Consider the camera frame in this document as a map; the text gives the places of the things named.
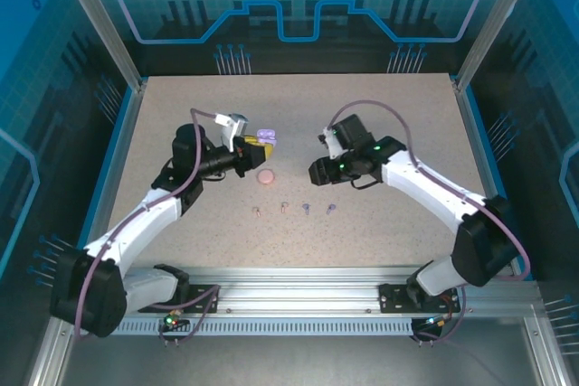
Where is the blue table edge strip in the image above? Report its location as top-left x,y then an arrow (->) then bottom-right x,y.
463,87 -> 537,281
67,85 -> 148,281

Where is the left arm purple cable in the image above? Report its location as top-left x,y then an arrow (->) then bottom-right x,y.
74,108 -> 223,349

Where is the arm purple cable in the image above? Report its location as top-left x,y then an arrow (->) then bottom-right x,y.
74,108 -> 223,349
328,99 -> 531,346

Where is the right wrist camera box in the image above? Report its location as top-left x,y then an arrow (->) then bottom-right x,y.
318,126 -> 346,161

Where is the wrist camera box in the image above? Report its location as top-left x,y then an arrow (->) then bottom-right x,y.
214,112 -> 250,152
318,126 -> 346,161

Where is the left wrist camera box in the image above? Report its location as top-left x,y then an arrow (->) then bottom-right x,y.
214,112 -> 250,152

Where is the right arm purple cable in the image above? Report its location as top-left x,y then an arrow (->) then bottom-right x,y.
328,99 -> 531,346

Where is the aluminium mounting rail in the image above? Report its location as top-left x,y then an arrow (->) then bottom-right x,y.
56,266 -> 542,319

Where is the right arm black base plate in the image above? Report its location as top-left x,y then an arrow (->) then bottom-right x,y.
378,281 -> 462,315

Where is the aluminium frame post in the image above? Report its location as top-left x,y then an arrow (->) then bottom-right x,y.
453,0 -> 539,92
50,0 -> 149,91

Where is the slotted metal cable duct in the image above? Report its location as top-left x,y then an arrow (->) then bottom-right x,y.
110,318 -> 416,336

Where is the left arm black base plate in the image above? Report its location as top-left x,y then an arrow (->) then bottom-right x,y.
138,284 -> 221,315

